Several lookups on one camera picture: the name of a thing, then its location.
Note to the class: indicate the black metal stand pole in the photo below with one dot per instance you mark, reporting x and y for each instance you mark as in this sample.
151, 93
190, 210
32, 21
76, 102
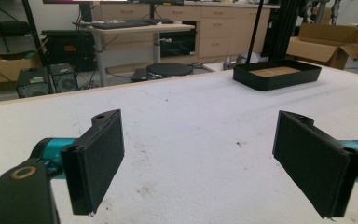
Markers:
255, 31

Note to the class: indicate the wooden drawer cabinet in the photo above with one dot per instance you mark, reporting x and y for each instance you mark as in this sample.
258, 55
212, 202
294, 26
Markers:
217, 31

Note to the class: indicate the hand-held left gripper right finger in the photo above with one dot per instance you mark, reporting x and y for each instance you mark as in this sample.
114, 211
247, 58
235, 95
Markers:
317, 161

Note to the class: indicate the black equipment case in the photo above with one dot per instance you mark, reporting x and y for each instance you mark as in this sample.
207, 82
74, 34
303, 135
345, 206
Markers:
68, 49

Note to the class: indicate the brown cardboard box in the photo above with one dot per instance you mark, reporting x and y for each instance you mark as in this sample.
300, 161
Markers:
6, 68

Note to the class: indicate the black round stool seat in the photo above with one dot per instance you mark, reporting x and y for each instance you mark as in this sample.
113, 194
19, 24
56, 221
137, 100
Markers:
169, 69

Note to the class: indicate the black rectangular tray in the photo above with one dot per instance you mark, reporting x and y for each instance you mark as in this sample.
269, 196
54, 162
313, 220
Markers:
276, 74

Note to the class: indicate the black keyboard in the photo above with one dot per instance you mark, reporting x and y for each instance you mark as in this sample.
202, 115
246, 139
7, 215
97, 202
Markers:
121, 24

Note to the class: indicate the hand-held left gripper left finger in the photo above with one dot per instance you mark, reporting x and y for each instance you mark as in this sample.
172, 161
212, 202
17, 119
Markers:
96, 161

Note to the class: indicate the light wooden desk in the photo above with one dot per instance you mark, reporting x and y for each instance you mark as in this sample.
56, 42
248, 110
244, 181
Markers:
143, 34

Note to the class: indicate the open cardboard box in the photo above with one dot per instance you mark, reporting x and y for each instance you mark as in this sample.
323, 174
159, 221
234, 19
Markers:
326, 45

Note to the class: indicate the black computer tower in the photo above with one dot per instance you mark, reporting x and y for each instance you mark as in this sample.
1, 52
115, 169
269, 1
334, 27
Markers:
32, 82

